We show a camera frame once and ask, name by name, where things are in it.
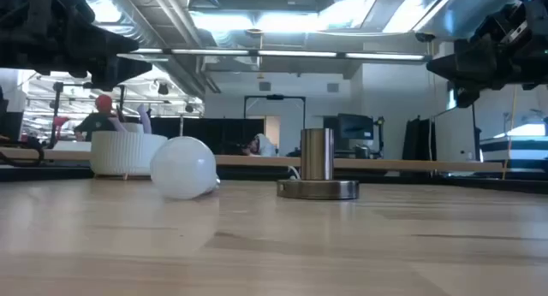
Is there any white ribbed pen cup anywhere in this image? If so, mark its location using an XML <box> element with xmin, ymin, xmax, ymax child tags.
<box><xmin>89</xmin><ymin>122</ymin><xmax>169</xmax><ymax>178</ymax></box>

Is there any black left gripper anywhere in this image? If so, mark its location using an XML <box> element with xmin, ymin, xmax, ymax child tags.
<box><xmin>0</xmin><ymin>0</ymin><xmax>153</xmax><ymax>92</ymax></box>

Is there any white lightbulb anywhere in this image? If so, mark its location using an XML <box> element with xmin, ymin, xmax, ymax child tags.
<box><xmin>149</xmin><ymin>135</ymin><xmax>222</xmax><ymax>201</ymax></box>

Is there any black room partition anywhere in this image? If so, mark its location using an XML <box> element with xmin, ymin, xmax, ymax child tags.
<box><xmin>149</xmin><ymin>117</ymin><xmax>265</xmax><ymax>156</ymax></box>

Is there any person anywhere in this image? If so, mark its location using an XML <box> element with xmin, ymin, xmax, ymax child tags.
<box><xmin>73</xmin><ymin>93</ymin><xmax>129</xmax><ymax>142</ymax></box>
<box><xmin>238</xmin><ymin>133</ymin><xmax>278</xmax><ymax>157</ymax></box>

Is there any lavender marker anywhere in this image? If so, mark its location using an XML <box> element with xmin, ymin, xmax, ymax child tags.
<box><xmin>136</xmin><ymin>104</ymin><xmax>153</xmax><ymax>135</ymax></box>

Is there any black door frame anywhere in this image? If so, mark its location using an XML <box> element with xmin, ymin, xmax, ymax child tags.
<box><xmin>243</xmin><ymin>94</ymin><xmax>307</xmax><ymax>131</ymax></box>

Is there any black computer monitor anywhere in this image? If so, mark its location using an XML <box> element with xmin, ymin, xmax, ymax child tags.
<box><xmin>335</xmin><ymin>113</ymin><xmax>376</xmax><ymax>141</ymax></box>

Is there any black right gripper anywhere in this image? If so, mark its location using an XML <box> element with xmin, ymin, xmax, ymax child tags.
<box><xmin>426</xmin><ymin>0</ymin><xmax>548</xmax><ymax>109</ymax></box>

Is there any yellow cable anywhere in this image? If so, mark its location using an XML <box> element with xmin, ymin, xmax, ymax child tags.
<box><xmin>501</xmin><ymin>84</ymin><xmax>520</xmax><ymax>181</ymax></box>

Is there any long ceiling light strip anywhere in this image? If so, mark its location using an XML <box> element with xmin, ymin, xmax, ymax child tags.
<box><xmin>128</xmin><ymin>47</ymin><xmax>427</xmax><ymax>62</ymax></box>

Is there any tan wooden desk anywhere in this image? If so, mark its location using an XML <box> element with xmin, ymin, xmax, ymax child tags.
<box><xmin>0</xmin><ymin>146</ymin><xmax>504</xmax><ymax>174</ymax></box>

